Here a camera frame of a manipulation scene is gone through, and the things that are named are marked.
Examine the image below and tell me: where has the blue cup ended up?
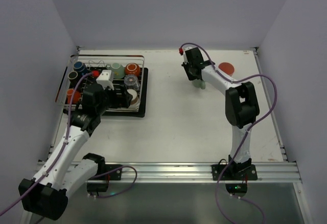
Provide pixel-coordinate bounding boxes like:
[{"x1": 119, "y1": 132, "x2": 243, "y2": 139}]
[{"x1": 73, "y1": 61, "x2": 89, "y2": 77}]

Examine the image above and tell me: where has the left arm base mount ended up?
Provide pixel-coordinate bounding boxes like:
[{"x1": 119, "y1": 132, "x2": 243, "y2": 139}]
[{"x1": 94, "y1": 164, "x2": 122, "y2": 181}]

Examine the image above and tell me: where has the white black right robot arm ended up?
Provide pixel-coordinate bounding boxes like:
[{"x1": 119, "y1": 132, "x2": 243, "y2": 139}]
[{"x1": 179, "y1": 47, "x2": 260, "y2": 178}]

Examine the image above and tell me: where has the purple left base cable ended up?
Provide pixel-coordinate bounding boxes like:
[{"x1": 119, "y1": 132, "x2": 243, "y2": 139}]
[{"x1": 88, "y1": 165, "x2": 138, "y2": 199}]

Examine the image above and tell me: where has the black cup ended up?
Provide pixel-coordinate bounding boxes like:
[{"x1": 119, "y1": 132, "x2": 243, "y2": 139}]
[{"x1": 68, "y1": 71, "x2": 79, "y2": 83}]

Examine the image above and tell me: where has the clear glass cup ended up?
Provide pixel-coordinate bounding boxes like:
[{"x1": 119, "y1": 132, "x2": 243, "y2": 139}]
[{"x1": 124, "y1": 74, "x2": 141, "y2": 91}]

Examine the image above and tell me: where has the orange mug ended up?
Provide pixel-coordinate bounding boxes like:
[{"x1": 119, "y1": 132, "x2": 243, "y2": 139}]
[{"x1": 66, "y1": 88, "x2": 81, "y2": 104}]

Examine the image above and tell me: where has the orange white-ringed cup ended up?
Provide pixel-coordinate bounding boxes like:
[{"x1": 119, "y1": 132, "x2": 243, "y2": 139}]
[{"x1": 125, "y1": 63, "x2": 141, "y2": 77}]

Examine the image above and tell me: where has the pink plastic cup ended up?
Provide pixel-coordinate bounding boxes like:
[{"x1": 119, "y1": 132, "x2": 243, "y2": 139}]
[{"x1": 218, "y1": 62, "x2": 235, "y2": 76}]

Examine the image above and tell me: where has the purple camera cable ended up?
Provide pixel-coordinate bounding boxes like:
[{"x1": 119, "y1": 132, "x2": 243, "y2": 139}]
[
  {"x1": 178, "y1": 42, "x2": 278, "y2": 158},
  {"x1": 0, "y1": 70, "x2": 100, "y2": 216}
]

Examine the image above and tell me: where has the aluminium right side rail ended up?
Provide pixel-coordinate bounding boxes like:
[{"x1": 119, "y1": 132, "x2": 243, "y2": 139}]
[{"x1": 252, "y1": 46, "x2": 289, "y2": 162}]

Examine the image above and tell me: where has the black drip tray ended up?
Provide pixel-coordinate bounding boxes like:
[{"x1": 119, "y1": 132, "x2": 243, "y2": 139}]
[{"x1": 63, "y1": 66, "x2": 148, "y2": 118}]

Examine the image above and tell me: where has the aluminium front rail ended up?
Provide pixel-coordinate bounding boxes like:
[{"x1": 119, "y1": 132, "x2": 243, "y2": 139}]
[{"x1": 106, "y1": 162, "x2": 301, "y2": 183}]

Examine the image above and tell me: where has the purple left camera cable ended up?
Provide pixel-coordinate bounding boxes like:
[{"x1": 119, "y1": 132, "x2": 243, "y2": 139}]
[{"x1": 0, "y1": 70, "x2": 100, "y2": 216}]

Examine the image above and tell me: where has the metal wire dish rack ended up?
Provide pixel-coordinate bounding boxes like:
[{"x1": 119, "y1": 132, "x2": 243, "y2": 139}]
[{"x1": 55, "y1": 54, "x2": 149, "y2": 117}]

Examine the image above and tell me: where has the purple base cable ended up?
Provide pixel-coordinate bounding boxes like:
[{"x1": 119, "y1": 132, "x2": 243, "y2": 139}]
[
  {"x1": 88, "y1": 165, "x2": 138, "y2": 199},
  {"x1": 214, "y1": 162, "x2": 268, "y2": 224}
]

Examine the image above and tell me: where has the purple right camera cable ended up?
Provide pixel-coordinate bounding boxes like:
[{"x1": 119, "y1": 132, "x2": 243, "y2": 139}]
[{"x1": 178, "y1": 42, "x2": 278, "y2": 158}]

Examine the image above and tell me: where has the right black controller box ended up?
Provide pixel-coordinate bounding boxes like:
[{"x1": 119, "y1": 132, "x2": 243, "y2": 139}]
[{"x1": 225, "y1": 183, "x2": 248, "y2": 197}]

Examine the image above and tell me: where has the aluminium rail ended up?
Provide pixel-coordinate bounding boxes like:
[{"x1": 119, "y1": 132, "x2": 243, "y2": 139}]
[
  {"x1": 252, "y1": 46, "x2": 289, "y2": 162},
  {"x1": 106, "y1": 162, "x2": 301, "y2": 183}
]

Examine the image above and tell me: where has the black controller box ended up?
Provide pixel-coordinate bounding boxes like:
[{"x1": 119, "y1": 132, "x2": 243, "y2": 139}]
[
  {"x1": 225, "y1": 183, "x2": 248, "y2": 197},
  {"x1": 86, "y1": 183, "x2": 109, "y2": 195}
]

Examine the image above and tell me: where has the small green cup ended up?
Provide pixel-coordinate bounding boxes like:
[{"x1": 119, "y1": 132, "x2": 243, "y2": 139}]
[{"x1": 110, "y1": 63, "x2": 125, "y2": 79}]

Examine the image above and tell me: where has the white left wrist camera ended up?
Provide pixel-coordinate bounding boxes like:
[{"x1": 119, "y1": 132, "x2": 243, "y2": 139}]
[{"x1": 96, "y1": 69, "x2": 114, "y2": 90}]

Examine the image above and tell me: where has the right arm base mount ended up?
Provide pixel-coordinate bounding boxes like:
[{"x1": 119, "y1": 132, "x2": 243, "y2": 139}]
[{"x1": 211, "y1": 159, "x2": 258, "y2": 181}]

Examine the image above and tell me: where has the large green mug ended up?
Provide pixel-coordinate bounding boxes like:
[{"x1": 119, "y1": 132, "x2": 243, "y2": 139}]
[{"x1": 192, "y1": 80, "x2": 206, "y2": 90}]

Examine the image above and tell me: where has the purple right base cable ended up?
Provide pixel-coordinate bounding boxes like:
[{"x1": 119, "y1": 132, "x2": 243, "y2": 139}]
[{"x1": 214, "y1": 162, "x2": 268, "y2": 224}]

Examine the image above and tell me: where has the left black controller box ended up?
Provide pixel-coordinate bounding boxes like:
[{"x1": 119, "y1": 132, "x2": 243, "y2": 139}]
[{"x1": 86, "y1": 183, "x2": 109, "y2": 195}]

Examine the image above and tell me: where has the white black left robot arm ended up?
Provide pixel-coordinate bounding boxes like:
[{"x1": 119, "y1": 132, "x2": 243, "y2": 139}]
[{"x1": 18, "y1": 83, "x2": 132, "y2": 220}]

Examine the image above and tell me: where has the white brown cup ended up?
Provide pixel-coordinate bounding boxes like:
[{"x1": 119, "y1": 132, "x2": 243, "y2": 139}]
[{"x1": 127, "y1": 89, "x2": 140, "y2": 109}]

